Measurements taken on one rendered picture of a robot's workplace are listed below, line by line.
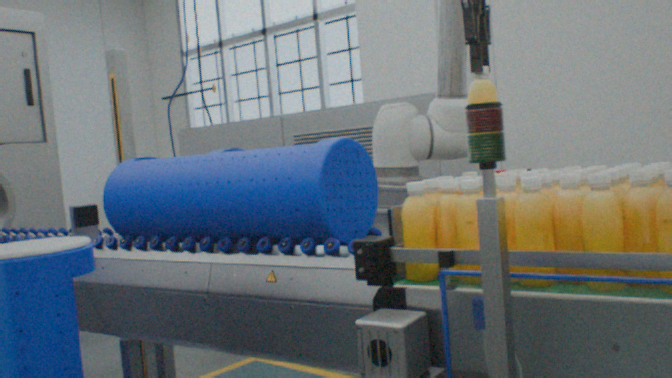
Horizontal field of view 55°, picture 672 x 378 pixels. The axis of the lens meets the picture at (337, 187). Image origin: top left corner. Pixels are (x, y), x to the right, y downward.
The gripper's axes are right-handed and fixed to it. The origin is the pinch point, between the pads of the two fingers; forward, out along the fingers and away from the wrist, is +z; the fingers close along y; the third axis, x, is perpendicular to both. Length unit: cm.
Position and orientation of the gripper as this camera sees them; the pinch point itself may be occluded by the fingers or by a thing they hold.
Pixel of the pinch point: (479, 59)
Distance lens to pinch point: 166.5
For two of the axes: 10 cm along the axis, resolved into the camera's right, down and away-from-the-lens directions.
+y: -5.7, 1.0, -8.2
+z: 0.8, 9.9, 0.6
